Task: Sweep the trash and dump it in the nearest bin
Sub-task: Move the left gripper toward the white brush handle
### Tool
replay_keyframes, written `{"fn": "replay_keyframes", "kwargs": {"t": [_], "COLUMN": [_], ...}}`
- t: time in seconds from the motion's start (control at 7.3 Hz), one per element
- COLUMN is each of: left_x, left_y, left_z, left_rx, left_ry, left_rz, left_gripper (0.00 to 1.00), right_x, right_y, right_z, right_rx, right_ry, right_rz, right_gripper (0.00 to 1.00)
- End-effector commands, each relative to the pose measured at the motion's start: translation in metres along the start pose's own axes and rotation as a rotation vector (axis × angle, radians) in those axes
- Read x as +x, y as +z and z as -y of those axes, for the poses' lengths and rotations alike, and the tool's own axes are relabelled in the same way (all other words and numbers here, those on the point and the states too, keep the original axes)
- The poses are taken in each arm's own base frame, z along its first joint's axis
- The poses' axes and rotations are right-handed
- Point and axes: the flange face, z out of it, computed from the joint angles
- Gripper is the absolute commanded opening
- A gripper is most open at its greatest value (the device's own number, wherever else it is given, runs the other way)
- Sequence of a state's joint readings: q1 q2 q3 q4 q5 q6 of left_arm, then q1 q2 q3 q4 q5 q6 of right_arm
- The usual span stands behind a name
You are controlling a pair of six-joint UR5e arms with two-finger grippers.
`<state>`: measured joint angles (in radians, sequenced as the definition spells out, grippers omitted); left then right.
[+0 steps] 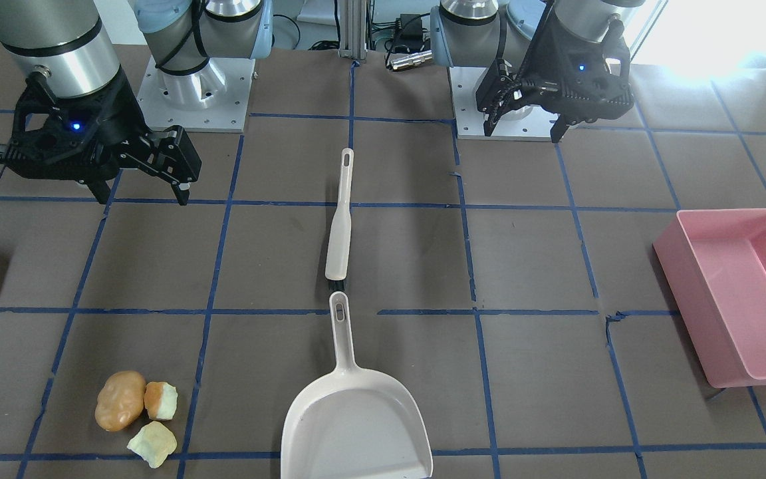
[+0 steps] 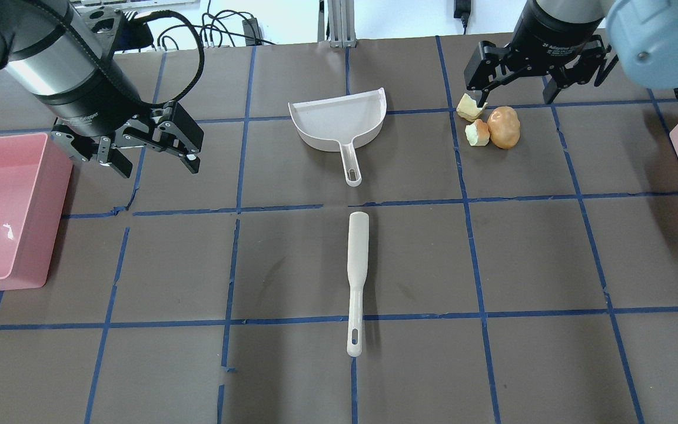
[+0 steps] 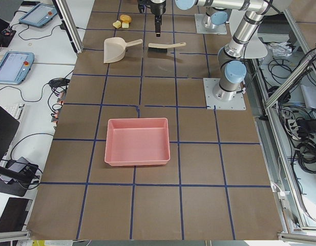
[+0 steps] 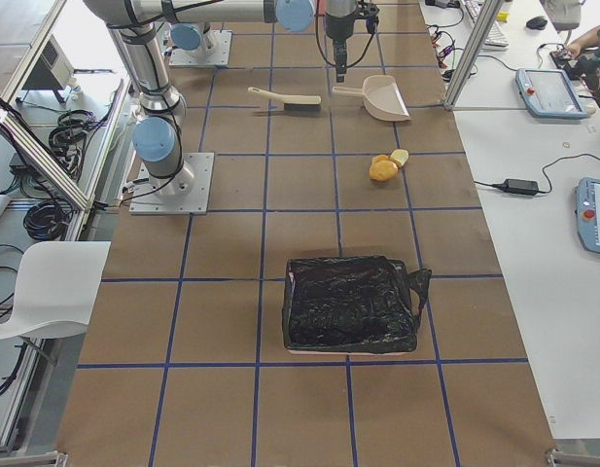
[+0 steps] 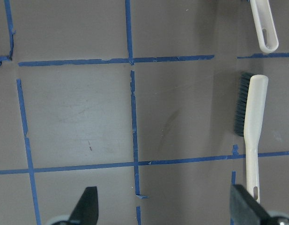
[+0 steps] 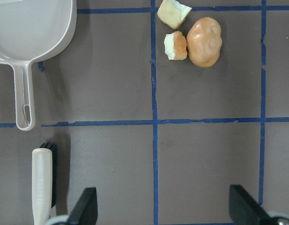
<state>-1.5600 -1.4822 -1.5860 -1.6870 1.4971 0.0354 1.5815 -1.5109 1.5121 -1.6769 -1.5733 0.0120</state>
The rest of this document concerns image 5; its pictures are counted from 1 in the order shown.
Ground cream plastic dustpan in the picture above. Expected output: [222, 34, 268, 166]
[249, 0, 279, 54]

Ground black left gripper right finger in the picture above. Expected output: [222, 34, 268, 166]
[230, 184, 271, 225]

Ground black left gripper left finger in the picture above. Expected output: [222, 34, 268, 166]
[68, 187, 98, 225]

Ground cream hand brush dark bristles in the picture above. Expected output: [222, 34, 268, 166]
[234, 72, 268, 203]

